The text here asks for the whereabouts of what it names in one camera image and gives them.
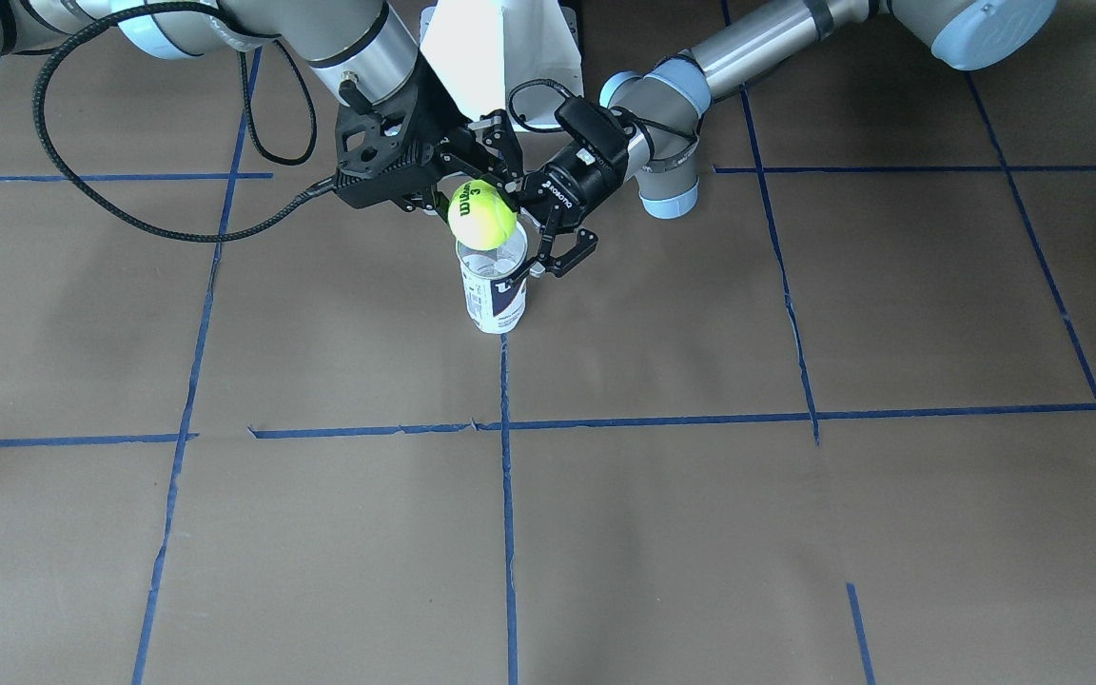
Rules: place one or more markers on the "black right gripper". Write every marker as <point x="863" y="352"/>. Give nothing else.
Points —
<point x="430" y="130"/>

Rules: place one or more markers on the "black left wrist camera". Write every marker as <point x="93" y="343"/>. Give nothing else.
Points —
<point x="595" y="128"/>

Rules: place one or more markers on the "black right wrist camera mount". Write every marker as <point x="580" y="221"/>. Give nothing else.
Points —
<point x="385" y="154"/>

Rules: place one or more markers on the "yellow Wilson tennis ball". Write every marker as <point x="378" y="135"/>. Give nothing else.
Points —
<point x="478" y="217"/>

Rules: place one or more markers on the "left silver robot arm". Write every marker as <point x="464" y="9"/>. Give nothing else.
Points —
<point x="645" y="127"/>

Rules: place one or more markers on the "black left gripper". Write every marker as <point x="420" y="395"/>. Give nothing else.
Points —
<point x="575" y="179"/>

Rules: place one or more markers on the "white pedestal column with base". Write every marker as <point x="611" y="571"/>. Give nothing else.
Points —
<point x="482" y="50"/>

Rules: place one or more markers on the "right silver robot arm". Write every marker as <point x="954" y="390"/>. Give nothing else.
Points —
<point x="360" y="50"/>

